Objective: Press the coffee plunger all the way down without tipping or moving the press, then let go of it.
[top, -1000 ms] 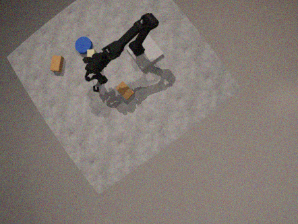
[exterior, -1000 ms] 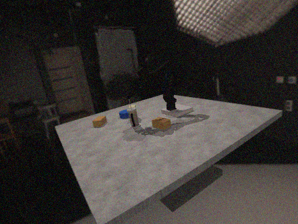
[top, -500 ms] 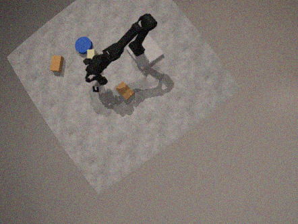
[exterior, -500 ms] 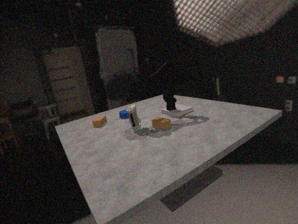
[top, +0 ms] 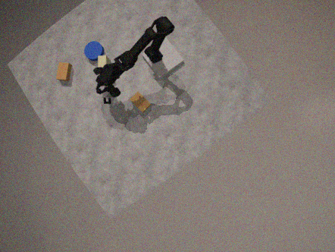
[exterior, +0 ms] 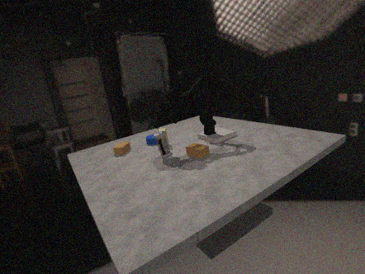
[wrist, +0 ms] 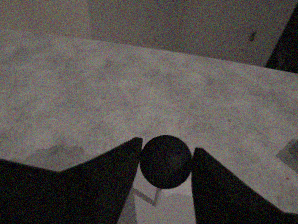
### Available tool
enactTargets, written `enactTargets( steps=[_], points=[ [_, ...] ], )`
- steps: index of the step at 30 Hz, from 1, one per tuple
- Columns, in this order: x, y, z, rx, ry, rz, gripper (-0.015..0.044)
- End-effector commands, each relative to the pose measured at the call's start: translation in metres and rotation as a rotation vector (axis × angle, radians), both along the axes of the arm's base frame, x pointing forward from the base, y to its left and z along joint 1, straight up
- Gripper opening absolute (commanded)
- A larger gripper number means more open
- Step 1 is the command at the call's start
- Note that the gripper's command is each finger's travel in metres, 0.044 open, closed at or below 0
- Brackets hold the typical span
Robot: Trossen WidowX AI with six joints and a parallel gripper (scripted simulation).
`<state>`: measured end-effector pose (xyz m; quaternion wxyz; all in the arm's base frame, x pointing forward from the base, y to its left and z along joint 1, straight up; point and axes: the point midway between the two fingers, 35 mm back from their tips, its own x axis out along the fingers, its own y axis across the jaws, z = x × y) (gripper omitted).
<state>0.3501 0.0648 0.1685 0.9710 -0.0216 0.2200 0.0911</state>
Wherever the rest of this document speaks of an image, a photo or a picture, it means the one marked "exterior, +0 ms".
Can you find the blue cylinder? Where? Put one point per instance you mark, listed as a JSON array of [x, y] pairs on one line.
[[150, 140]]

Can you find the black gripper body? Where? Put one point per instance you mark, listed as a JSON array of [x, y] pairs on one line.
[[170, 114]]

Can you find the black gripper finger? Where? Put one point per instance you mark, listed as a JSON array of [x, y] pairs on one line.
[[164, 121], [159, 119]]

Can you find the orange rectangular block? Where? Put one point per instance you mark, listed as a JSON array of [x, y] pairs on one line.
[[198, 150], [122, 148]]

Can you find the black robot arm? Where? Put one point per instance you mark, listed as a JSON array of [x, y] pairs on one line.
[[206, 116]]

